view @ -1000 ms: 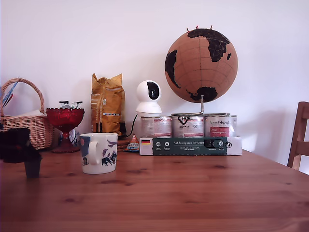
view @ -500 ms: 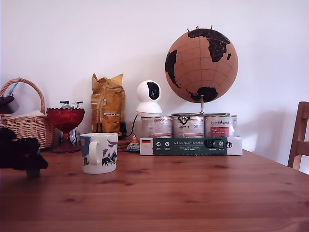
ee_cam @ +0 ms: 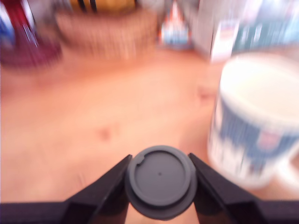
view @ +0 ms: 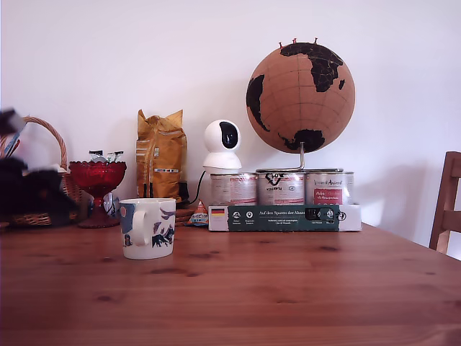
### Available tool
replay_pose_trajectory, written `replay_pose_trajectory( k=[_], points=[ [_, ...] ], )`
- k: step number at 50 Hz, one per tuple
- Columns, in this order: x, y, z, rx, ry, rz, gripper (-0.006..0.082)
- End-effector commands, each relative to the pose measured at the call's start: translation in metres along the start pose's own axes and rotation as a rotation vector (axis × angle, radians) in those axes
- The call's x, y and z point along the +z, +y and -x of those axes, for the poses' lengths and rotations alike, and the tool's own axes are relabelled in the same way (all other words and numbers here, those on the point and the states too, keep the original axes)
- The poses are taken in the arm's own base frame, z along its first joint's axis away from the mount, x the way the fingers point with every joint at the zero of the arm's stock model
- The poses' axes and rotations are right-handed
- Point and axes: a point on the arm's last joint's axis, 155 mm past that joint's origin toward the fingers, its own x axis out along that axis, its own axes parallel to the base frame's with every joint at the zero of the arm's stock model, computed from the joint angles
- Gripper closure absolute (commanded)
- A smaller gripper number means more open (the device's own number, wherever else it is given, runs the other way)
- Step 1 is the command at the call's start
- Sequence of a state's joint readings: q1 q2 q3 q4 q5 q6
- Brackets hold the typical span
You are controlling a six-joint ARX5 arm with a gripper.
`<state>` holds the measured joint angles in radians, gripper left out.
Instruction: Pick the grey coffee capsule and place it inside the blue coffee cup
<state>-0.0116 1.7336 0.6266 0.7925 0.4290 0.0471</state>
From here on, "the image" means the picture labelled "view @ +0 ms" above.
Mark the blue white ceramic cup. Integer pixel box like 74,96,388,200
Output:
86,192,121,218

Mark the yellow coffee bag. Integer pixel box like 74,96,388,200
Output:
135,109,189,208

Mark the red glass goblet bowl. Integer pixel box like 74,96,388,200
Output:
68,160,127,229

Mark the long blue white packet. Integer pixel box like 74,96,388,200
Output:
6,124,28,158

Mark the white mug with blue print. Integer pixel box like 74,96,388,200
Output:
119,197,177,260

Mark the orange blue triangular snack packet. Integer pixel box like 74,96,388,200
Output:
184,200,210,228

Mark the silver labelled food can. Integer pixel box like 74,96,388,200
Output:
256,172,306,207
304,172,346,206
210,172,259,207

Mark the green white cardboard tray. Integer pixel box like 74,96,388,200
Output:
207,203,362,234

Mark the metal globe stand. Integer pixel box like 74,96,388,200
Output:
256,141,344,174

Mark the cork globe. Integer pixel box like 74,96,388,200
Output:
246,42,357,155

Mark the wooden chair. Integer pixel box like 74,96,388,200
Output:
429,151,461,261

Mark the wicker basket with handle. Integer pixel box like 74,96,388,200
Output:
0,115,84,227

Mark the black power cable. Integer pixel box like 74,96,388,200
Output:
194,169,207,208

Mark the white dome security camera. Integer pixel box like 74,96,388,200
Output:
201,119,243,172

